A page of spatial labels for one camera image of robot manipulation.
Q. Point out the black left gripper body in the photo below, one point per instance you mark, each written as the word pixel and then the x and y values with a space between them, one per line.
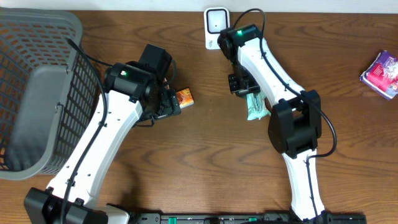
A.
pixel 171 102

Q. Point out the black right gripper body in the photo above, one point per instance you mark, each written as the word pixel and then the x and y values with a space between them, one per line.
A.
pixel 242 82

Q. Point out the orange tissue packet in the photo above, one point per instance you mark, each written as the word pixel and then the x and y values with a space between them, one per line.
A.
pixel 185 98

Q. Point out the green wet wipes packet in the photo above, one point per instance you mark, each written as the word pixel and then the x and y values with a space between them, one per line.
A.
pixel 256 106

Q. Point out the purple red snack bag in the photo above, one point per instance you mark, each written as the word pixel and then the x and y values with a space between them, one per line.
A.
pixel 381 76

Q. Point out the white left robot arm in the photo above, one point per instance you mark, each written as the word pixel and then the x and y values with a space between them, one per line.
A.
pixel 133 92

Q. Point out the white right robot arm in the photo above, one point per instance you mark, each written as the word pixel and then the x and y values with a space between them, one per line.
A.
pixel 295 124

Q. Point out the grey plastic mesh basket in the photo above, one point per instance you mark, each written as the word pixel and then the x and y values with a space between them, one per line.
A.
pixel 48 93

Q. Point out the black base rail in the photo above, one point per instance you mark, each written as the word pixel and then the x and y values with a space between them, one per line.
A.
pixel 272 217

